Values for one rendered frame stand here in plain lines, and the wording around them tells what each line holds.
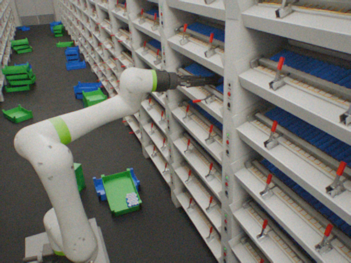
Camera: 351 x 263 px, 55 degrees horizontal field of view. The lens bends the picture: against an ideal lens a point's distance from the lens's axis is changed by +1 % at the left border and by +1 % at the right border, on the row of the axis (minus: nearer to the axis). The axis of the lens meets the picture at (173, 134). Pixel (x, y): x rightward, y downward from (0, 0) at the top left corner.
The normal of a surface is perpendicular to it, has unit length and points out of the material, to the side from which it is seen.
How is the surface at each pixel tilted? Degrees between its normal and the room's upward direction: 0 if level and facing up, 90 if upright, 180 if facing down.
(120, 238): 0
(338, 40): 111
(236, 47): 90
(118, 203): 19
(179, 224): 0
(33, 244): 2
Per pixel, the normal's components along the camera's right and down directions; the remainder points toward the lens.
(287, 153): -0.37, -0.76
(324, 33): -0.85, 0.51
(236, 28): -0.93, 0.21
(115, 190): 0.07, -0.70
